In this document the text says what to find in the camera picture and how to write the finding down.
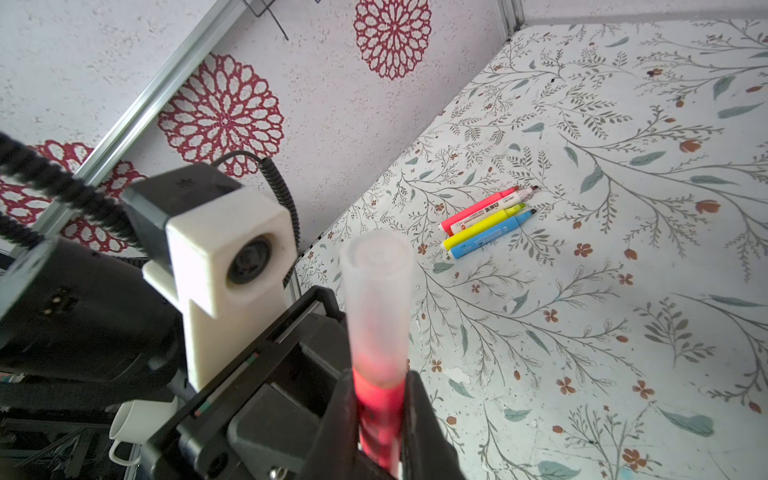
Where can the white red marker pen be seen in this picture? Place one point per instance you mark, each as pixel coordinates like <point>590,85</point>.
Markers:
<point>520,196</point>

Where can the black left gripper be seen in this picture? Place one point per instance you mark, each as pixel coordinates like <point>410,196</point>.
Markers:
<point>259,417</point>

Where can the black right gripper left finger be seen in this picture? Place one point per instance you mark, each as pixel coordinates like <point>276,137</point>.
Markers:
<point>335,448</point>

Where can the yellow highlighter pen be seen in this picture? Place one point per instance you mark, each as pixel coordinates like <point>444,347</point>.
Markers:
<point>481,226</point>

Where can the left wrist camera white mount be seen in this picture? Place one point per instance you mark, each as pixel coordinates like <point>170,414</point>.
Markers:
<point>219,253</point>

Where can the translucent white pen cap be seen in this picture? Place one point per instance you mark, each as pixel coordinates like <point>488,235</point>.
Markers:
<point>377,275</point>

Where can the black wire wall basket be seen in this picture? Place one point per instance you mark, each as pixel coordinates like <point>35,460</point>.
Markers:
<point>287,18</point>

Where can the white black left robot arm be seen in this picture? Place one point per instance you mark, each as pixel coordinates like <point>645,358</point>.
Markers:
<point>86,332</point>

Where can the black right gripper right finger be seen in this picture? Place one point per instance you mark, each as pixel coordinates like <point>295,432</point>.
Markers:
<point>426,454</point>

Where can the pink highlighter pen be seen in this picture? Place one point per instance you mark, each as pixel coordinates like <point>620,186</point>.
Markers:
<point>378,414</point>

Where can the pink highlighter on table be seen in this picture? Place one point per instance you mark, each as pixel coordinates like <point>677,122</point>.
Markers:
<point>447,224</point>

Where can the blue highlighter pen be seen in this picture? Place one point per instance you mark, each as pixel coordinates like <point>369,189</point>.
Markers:
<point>490,235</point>

